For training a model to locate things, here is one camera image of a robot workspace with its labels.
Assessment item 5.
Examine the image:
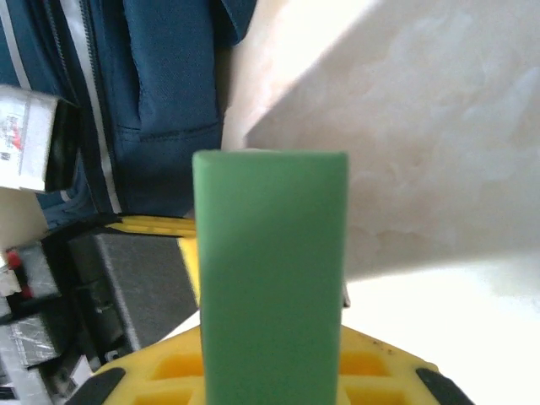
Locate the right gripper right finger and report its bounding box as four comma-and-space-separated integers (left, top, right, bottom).
337, 324, 476, 405

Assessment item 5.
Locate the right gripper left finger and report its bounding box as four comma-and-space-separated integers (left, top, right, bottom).
78, 322, 210, 405

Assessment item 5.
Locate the green notebook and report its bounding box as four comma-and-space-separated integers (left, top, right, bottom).
192, 149, 351, 405

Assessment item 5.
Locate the navy blue backpack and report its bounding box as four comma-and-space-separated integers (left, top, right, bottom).
0, 0, 258, 233

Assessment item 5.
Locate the white packaged ruler set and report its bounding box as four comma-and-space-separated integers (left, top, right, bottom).
0, 84, 62, 193

